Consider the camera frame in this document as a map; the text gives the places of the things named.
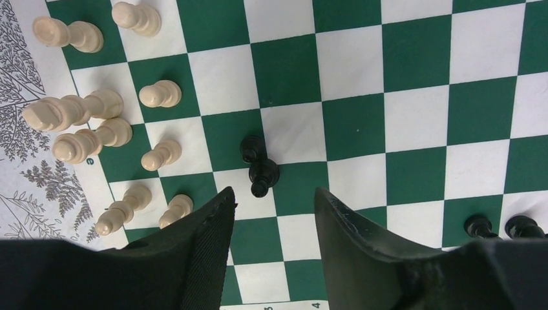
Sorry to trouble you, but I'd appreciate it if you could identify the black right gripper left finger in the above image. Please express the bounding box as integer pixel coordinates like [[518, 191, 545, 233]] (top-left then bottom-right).
[[1, 187, 237, 309]]

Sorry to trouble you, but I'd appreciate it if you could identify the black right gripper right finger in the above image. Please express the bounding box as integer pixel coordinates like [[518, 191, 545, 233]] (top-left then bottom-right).
[[314, 187, 547, 309]]

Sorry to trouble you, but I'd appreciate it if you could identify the black bishop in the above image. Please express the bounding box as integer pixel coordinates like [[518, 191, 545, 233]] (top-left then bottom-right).
[[249, 158, 280, 198]]

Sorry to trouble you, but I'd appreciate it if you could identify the green white chess board mat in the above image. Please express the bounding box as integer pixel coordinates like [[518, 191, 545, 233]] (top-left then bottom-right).
[[38, 1, 547, 309]]

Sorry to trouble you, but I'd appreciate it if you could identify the white pawn f-file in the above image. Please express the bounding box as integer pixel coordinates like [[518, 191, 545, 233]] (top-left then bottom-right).
[[158, 194, 193, 229]]

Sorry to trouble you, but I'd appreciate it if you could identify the white bishop f-file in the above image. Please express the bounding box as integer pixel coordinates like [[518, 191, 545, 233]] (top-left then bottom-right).
[[94, 184, 152, 236]]

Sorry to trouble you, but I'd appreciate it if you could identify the white pawn e-file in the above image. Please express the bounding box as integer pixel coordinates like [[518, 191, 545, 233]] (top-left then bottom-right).
[[141, 139, 182, 171]]

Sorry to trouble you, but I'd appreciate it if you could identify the black pawn h7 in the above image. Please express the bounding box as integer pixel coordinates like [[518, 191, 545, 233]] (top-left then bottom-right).
[[463, 214, 500, 239]]

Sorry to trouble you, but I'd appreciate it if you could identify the floral patterned tablecloth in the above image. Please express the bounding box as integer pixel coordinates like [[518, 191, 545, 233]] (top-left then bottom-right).
[[1, 1, 142, 249]]

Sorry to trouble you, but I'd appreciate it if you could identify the white pawn d-file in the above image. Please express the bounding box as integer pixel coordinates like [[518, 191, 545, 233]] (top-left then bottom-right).
[[138, 80, 182, 108]]

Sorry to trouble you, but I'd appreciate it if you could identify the white pawn c-file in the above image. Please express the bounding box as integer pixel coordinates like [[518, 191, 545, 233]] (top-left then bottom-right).
[[111, 1, 162, 37]]

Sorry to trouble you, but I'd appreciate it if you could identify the white bishop c-file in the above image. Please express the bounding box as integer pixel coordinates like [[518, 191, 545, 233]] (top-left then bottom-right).
[[32, 16, 104, 53]]

